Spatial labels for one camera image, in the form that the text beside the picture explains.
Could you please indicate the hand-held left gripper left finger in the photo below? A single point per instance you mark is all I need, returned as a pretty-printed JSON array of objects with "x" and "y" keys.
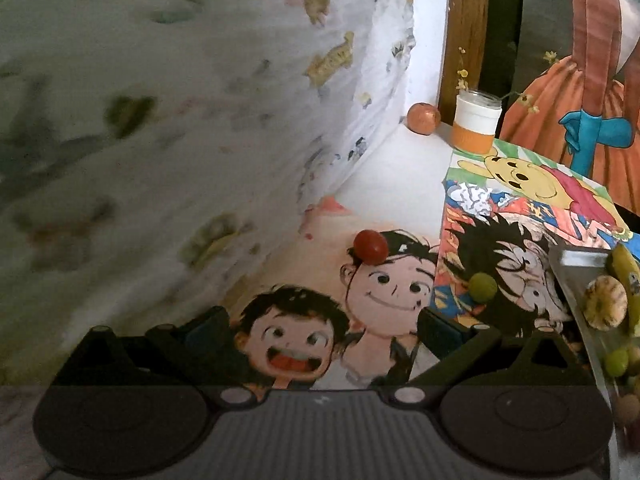
[{"x": 205, "y": 332}]

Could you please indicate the cartoon boys drawing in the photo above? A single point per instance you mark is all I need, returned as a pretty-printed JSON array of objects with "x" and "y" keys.
[{"x": 390, "y": 290}]

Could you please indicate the wooden post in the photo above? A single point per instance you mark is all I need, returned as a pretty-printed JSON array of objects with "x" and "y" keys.
[{"x": 465, "y": 10}]

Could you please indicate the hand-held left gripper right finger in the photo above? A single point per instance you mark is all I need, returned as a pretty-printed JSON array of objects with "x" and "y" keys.
[{"x": 437, "y": 335}]

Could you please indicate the yellow dried flower sprig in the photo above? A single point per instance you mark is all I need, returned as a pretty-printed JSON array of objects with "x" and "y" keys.
[{"x": 529, "y": 102}]

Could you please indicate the white printed cloth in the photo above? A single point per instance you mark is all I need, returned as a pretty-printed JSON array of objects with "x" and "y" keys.
[{"x": 175, "y": 135}]

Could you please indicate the metal tray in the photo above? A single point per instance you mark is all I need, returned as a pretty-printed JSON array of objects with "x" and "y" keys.
[{"x": 575, "y": 275}]

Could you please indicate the wall poster with orange dress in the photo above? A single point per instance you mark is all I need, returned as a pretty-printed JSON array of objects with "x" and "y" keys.
[{"x": 600, "y": 85}]

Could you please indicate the orange and white jar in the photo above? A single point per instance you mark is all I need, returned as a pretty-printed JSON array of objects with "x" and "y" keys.
[{"x": 475, "y": 125}]

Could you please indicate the orange round fruit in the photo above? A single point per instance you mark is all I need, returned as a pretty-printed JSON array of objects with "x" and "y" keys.
[{"x": 423, "y": 119}]

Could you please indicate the light green round fruit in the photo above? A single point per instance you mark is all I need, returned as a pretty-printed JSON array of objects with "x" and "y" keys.
[
  {"x": 482, "y": 287},
  {"x": 616, "y": 362}
]

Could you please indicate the yellow banana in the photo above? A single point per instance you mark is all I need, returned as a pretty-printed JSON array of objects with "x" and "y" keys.
[{"x": 622, "y": 265}]

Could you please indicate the colourful cartoon bear drawing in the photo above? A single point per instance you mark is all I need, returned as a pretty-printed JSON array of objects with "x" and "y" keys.
[{"x": 520, "y": 175}]

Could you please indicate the red round fruit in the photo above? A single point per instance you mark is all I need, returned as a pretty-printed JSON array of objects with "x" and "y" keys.
[{"x": 370, "y": 246}]

